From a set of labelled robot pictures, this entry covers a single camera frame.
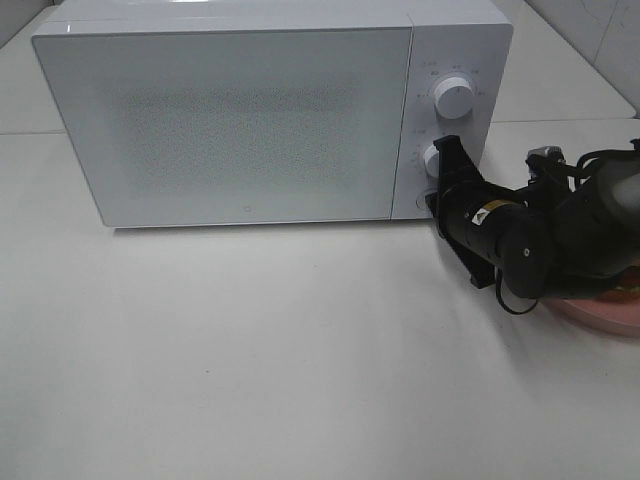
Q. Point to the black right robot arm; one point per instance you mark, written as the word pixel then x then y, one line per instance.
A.
pixel 569 233

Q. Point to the upper white power knob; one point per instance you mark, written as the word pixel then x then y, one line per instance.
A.
pixel 453 97

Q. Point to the white microwave door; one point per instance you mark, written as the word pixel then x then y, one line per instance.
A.
pixel 232 128

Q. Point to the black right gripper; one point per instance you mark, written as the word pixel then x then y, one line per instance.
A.
pixel 468 210

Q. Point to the pink round plate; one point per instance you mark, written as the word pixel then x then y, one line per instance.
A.
pixel 618 318

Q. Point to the white timer knob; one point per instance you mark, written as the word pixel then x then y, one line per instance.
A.
pixel 431 161

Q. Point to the burger with lettuce and cheese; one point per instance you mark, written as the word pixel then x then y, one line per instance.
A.
pixel 626 290

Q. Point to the round white door button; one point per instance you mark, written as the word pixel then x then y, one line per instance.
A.
pixel 422 202

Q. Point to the white microwave oven body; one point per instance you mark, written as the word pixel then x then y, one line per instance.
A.
pixel 468 38

